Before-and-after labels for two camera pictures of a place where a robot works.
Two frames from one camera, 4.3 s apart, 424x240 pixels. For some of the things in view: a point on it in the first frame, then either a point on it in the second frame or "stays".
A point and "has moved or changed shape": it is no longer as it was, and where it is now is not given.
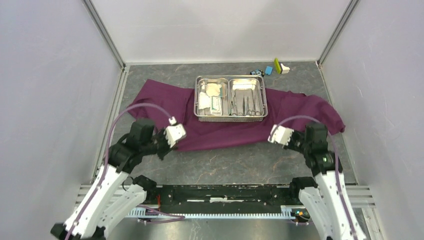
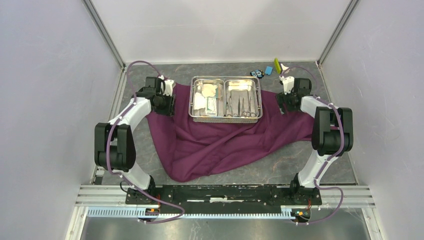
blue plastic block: [268, 70] stays
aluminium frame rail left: [124, 67] stays
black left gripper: [167, 147] -> [169, 110]
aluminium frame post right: [322, 57] stays
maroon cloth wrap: [170, 107] has moved or changed shape
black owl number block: [257, 72] stays
